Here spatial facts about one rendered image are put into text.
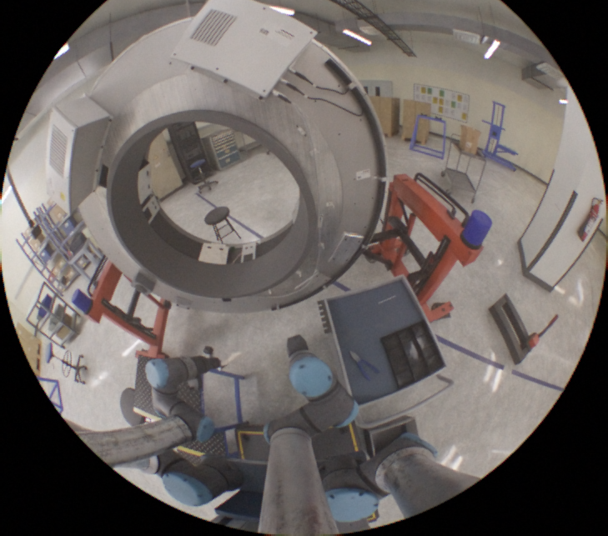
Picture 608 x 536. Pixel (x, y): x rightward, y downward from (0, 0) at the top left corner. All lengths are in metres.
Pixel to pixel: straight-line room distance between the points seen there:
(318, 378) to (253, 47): 0.68
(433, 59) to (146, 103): 9.07
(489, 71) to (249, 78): 9.16
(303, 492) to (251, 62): 0.67
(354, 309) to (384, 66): 9.30
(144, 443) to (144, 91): 0.85
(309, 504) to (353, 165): 0.75
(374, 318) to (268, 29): 1.05
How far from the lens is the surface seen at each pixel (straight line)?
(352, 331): 0.89
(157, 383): 0.65
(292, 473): 0.35
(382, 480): 0.60
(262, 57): 0.41
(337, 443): 1.25
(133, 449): 0.53
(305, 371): 0.43
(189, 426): 0.61
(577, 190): 2.72
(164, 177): 5.30
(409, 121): 6.54
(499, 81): 9.37
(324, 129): 0.55
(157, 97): 0.61
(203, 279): 1.03
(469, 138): 3.54
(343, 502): 0.64
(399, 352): 0.91
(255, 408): 1.62
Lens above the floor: 1.51
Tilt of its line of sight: 42 degrees down
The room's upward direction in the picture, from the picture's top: 10 degrees counter-clockwise
